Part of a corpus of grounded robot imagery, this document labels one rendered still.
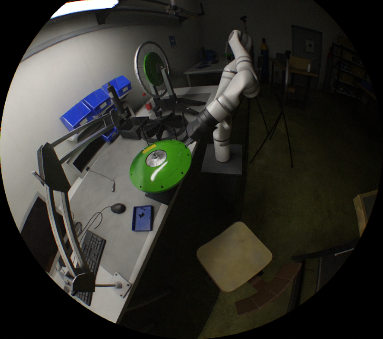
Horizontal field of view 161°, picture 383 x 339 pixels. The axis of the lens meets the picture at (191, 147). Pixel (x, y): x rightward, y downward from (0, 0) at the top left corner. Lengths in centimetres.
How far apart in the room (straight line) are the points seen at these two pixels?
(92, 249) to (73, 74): 129
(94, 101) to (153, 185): 107
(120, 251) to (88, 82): 132
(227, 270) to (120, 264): 56
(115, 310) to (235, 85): 105
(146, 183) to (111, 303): 65
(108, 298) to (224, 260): 65
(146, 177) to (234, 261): 67
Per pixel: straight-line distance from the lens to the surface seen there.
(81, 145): 51
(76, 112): 133
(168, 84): 120
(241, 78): 46
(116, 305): 80
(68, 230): 52
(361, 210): 91
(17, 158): 127
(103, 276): 82
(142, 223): 70
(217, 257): 88
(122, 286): 73
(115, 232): 78
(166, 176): 55
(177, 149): 63
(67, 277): 57
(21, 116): 126
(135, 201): 77
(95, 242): 84
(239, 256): 88
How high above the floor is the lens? 150
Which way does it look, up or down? 43 degrees down
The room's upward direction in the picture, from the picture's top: 16 degrees counter-clockwise
